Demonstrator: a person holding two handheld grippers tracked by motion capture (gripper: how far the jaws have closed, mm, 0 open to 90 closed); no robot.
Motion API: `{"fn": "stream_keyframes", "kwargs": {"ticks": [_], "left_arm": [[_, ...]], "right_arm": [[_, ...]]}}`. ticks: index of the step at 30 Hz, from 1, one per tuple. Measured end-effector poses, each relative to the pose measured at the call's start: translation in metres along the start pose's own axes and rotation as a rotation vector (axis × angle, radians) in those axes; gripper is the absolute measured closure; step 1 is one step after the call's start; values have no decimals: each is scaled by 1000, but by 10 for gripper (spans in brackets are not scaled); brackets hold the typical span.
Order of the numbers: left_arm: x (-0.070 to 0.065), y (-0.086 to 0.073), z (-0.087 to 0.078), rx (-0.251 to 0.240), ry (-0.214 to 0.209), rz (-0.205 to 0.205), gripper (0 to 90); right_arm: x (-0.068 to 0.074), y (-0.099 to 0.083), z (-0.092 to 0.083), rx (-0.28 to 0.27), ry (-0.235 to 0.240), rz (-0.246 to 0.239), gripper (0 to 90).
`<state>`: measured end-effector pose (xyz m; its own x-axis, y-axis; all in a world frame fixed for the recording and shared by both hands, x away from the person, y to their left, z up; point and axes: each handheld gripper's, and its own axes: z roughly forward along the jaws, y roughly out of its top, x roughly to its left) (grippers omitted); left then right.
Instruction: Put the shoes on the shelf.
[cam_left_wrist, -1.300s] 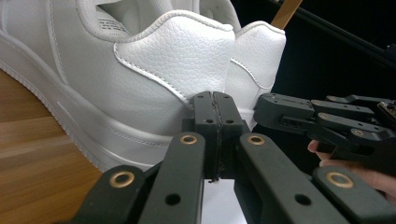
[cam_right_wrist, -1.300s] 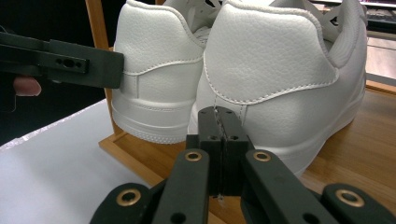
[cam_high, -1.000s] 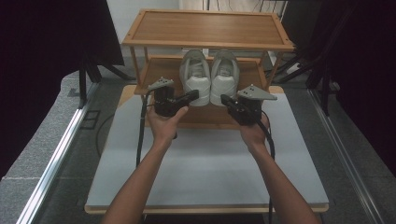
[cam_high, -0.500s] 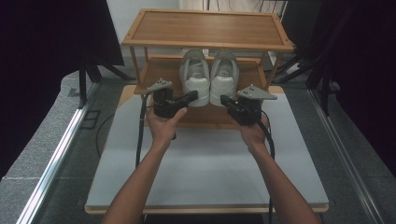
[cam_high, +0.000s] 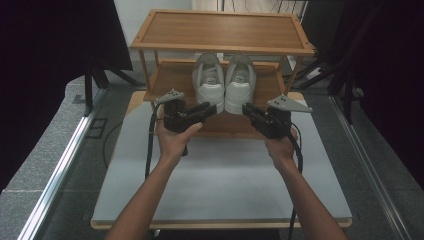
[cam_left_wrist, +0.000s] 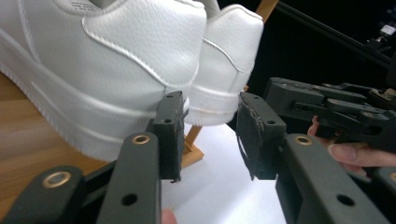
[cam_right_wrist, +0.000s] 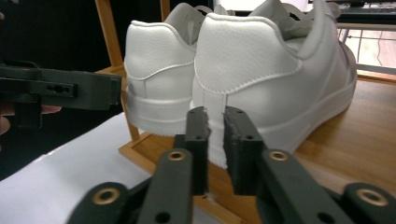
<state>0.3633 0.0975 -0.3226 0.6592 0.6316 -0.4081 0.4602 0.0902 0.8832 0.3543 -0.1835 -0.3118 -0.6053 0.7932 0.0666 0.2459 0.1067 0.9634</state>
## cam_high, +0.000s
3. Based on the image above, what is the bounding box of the person's right hand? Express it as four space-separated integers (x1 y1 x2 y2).
264 128 299 169

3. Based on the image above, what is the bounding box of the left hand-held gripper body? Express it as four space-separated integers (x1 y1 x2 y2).
154 88 203 134

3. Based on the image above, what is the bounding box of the black metal stand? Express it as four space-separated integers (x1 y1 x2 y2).
289 49 356 125
83 61 145 117

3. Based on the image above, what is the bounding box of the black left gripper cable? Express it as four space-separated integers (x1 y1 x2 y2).
144 102 165 181

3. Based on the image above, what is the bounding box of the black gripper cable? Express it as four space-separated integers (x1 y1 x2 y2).
287 122 305 240
144 102 165 181

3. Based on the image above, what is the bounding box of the white sneaker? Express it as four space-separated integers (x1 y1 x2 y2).
224 53 258 116
191 52 226 114

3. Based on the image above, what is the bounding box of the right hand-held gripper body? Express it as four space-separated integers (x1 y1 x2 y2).
254 94 314 140

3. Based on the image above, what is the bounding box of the black curtain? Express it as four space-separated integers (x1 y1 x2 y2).
0 0 134 193
299 0 424 183

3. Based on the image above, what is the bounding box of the thin black floor cable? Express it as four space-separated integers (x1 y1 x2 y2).
102 120 125 169

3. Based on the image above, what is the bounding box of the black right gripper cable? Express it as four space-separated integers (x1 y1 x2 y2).
287 122 305 240

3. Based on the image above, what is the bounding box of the wooden shoe rack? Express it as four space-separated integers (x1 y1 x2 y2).
129 9 316 140

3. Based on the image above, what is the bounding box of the silver metal floor rail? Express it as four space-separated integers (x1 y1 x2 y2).
18 88 108 240
328 94 414 240

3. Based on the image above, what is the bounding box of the person's left hand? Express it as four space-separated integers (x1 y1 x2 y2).
155 121 204 163

